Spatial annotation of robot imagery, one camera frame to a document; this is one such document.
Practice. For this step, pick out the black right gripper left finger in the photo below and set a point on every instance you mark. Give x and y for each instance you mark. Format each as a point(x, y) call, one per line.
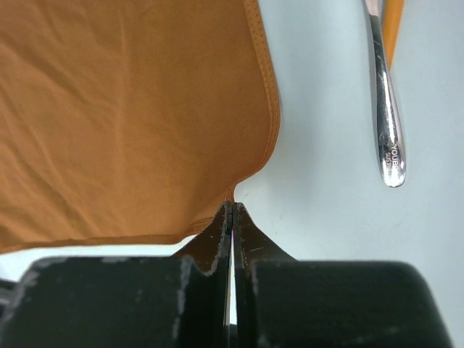
point(121, 301)

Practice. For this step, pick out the silver metal fork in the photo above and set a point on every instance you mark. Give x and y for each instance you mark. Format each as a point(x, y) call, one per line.
point(390, 139)

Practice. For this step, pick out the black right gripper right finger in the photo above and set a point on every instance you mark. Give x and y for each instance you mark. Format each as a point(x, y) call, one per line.
point(284, 302)

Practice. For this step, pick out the orange plastic spoon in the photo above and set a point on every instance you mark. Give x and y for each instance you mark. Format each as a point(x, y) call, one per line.
point(391, 15)

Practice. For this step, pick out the orange-brown cloth napkin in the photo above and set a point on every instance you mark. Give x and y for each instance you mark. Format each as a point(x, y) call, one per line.
point(129, 122)

